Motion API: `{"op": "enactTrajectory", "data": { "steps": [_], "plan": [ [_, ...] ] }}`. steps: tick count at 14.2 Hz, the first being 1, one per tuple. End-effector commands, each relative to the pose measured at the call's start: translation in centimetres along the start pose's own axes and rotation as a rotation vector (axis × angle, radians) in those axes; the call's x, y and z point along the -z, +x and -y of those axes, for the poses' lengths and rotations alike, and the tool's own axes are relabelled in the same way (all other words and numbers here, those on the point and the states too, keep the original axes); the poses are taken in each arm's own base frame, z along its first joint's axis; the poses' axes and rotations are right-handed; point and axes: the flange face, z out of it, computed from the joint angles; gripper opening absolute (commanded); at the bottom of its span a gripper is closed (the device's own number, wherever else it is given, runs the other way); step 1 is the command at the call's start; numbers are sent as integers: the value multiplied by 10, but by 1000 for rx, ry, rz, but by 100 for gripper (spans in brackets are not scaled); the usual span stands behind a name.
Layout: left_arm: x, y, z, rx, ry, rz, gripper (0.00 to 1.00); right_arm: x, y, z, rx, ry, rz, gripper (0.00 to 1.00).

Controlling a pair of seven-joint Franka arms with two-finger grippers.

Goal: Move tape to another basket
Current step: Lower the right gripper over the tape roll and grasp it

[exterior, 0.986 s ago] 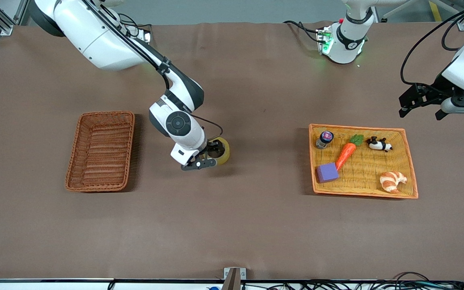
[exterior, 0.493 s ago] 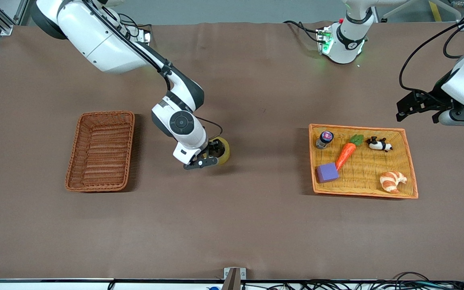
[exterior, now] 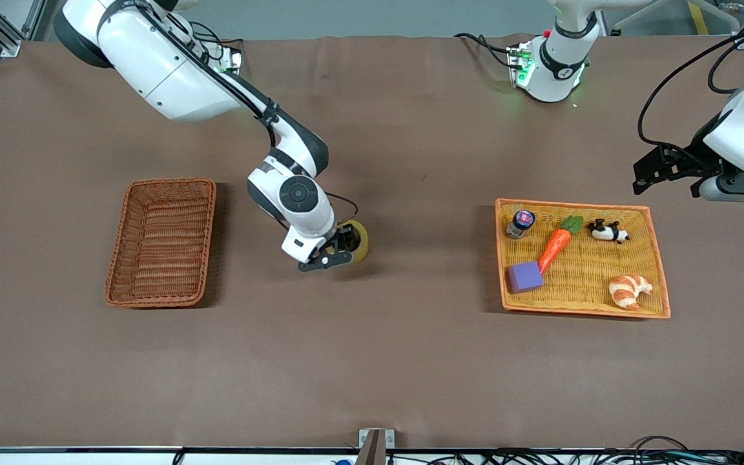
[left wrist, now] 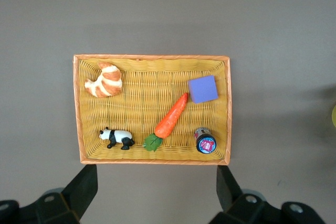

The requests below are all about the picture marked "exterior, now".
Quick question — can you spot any left base connector plate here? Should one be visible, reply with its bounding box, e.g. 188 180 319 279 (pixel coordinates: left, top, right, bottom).
508 44 535 88

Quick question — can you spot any toy croissant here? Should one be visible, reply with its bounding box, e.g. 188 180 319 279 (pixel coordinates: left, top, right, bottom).
608 274 654 311

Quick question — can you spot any orange toy carrot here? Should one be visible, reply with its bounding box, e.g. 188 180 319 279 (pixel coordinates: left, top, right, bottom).
537 215 584 274

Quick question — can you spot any brown table mat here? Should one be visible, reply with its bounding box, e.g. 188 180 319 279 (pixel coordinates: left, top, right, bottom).
0 36 744 451

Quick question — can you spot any black white panda toy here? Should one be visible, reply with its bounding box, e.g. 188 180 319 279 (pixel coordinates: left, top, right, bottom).
587 218 631 245

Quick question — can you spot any yellow tape roll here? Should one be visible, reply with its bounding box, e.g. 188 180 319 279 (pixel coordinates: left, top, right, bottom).
325 220 370 265

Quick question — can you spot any orange wicker tray basket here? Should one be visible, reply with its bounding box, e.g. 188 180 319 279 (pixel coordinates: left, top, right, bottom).
495 198 672 320

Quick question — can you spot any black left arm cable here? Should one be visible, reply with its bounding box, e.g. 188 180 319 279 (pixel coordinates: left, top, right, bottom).
637 29 744 170

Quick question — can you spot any base connector plate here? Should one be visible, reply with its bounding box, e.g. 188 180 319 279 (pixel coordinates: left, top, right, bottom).
214 46 243 73
508 44 535 88

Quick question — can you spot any purple foam cube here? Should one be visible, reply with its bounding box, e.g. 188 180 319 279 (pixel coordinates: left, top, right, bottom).
507 261 544 295

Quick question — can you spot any black cable bundle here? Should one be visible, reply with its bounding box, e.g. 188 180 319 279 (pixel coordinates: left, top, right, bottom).
385 436 744 465

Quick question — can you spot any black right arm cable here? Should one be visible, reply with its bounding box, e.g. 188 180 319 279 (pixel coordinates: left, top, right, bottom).
152 0 360 227

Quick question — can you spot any black left base cable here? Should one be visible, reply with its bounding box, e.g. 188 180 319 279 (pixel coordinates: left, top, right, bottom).
454 32 516 70

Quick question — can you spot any brown wicker basket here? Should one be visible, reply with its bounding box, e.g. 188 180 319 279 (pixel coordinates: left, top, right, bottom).
103 178 218 309

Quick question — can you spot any metal bracket with post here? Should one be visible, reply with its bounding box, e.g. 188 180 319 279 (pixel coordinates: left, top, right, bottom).
358 428 396 465

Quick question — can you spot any right base connector plate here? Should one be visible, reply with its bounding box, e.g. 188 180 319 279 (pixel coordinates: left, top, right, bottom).
214 46 243 73

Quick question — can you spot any small dark jar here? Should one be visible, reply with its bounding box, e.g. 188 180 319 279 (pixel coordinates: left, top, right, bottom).
506 210 536 240

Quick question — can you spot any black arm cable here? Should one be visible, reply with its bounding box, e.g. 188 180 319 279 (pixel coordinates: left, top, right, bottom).
152 0 360 227
637 29 744 170

